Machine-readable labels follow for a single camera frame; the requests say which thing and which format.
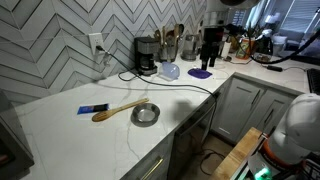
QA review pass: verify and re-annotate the black drip coffee maker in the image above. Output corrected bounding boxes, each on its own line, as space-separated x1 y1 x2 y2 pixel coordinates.
133 36 161 77

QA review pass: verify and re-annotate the stainless dishwasher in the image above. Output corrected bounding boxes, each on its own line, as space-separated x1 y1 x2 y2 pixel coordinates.
168 96 218 180

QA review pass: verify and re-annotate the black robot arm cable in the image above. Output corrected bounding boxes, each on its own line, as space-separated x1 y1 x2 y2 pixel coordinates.
226 23 320 65

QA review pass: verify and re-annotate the black keyboard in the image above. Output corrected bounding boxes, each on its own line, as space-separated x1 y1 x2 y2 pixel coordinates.
306 68 320 95

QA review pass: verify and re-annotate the orange printed container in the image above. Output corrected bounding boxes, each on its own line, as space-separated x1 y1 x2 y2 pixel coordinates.
237 37 257 61

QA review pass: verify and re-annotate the wooden spoon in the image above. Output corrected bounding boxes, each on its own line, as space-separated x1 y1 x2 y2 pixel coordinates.
91 97 150 123

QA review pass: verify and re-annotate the grey countertop appliance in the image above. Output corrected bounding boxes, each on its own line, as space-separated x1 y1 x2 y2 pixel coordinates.
0 89 35 180

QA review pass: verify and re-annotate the grey drawer with brass handle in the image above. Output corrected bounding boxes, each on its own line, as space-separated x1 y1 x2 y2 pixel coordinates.
119 133 176 180

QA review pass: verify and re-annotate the black power cable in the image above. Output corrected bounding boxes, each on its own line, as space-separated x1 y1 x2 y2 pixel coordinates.
95 44 222 101

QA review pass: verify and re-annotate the grey cabinet door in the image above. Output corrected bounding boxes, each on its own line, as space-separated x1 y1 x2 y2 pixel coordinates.
211 77 266 143
238 89 296 141

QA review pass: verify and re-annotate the white wall outlet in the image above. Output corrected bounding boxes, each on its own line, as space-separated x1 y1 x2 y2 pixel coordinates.
88 32 106 55

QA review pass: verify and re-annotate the black floor cable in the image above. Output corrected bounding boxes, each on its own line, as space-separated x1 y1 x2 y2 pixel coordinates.
199 148 227 177

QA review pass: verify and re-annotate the wooden cart top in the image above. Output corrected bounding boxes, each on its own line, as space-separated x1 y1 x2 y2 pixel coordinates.
208 126 268 180

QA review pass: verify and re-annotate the glass blender jar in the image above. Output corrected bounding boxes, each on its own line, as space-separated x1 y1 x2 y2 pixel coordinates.
180 34 201 62

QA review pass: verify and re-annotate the wooden kitchen utensil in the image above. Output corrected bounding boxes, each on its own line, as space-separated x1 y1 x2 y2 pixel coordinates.
172 23 181 48

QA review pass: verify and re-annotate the white paper towel roll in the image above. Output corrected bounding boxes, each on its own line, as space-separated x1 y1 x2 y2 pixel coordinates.
220 40 232 60

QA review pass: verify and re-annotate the translucent blue plastic container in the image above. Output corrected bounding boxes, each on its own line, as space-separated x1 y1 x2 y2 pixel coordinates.
159 61 181 82

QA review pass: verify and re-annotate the silver metal bowl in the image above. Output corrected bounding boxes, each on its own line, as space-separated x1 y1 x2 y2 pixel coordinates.
130 102 161 128

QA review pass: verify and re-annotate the small black counter device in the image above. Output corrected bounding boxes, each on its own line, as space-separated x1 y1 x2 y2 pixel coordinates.
266 64 284 73

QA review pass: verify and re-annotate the dark ladle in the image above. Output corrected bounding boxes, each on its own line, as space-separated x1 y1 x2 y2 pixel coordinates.
178 23 185 43

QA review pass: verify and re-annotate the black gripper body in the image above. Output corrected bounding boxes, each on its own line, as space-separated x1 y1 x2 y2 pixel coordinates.
202 26 225 56

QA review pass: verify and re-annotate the grey utensil holder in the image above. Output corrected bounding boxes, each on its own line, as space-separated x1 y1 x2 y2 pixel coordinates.
159 43 179 63

